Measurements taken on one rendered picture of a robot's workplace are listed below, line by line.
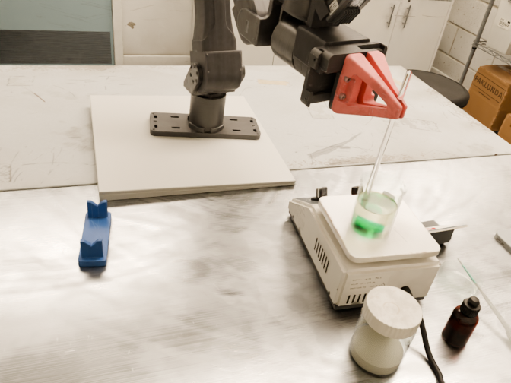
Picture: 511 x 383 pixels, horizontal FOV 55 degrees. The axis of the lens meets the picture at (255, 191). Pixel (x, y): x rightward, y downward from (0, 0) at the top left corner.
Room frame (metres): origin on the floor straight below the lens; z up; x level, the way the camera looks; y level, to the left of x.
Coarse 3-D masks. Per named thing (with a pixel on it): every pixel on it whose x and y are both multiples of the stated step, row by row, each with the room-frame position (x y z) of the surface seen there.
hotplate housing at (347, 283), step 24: (312, 216) 0.51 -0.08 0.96; (312, 240) 0.50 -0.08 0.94; (336, 240) 0.46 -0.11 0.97; (336, 264) 0.43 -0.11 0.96; (360, 264) 0.43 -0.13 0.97; (384, 264) 0.43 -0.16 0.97; (408, 264) 0.44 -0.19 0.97; (432, 264) 0.45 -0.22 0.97; (336, 288) 0.42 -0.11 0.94; (360, 288) 0.42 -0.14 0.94; (408, 288) 0.43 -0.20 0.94
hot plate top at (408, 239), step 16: (320, 208) 0.51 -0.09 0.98; (336, 208) 0.50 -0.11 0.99; (352, 208) 0.51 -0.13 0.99; (400, 208) 0.53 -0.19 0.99; (336, 224) 0.47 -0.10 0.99; (400, 224) 0.49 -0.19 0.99; (416, 224) 0.50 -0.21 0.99; (352, 240) 0.45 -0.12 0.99; (400, 240) 0.46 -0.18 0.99; (416, 240) 0.46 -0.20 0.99; (432, 240) 0.47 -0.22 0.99; (352, 256) 0.42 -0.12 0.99; (368, 256) 0.42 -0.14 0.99; (384, 256) 0.43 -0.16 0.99; (400, 256) 0.43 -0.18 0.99; (416, 256) 0.44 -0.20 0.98; (432, 256) 0.45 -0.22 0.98
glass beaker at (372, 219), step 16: (368, 176) 0.49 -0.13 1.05; (384, 176) 0.49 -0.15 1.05; (400, 176) 0.48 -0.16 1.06; (368, 192) 0.45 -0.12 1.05; (384, 192) 0.49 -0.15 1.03; (400, 192) 0.47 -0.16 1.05; (368, 208) 0.45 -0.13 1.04; (384, 208) 0.44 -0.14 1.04; (352, 224) 0.46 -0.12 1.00; (368, 224) 0.44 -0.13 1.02; (384, 224) 0.44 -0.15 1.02; (368, 240) 0.44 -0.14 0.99; (384, 240) 0.45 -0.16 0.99
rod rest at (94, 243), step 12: (96, 204) 0.51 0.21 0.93; (96, 216) 0.51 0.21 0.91; (108, 216) 0.52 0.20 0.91; (84, 228) 0.49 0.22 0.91; (96, 228) 0.49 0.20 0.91; (108, 228) 0.49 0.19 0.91; (84, 240) 0.44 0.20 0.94; (96, 240) 0.44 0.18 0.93; (108, 240) 0.47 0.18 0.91; (84, 252) 0.43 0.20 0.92; (96, 252) 0.44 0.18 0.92; (84, 264) 0.43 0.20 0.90; (96, 264) 0.43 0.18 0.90
